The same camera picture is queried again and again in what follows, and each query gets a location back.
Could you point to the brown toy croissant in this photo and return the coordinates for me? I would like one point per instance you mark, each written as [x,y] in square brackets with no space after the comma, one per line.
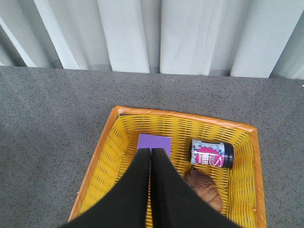
[204,186]

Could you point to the grey pleated curtain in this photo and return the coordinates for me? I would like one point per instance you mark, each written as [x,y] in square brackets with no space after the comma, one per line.
[241,38]

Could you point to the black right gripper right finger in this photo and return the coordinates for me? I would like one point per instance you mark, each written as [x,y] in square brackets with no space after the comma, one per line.
[174,204]

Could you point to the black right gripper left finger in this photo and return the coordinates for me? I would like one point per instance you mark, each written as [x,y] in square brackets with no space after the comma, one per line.
[125,205]

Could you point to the yellow plastic woven basket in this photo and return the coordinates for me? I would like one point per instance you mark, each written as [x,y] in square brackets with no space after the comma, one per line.
[241,188]

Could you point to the small dark labelled bottle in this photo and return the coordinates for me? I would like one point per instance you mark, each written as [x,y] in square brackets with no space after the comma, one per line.
[217,154]

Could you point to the purple foam cube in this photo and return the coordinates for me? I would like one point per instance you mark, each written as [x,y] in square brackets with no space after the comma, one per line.
[154,141]

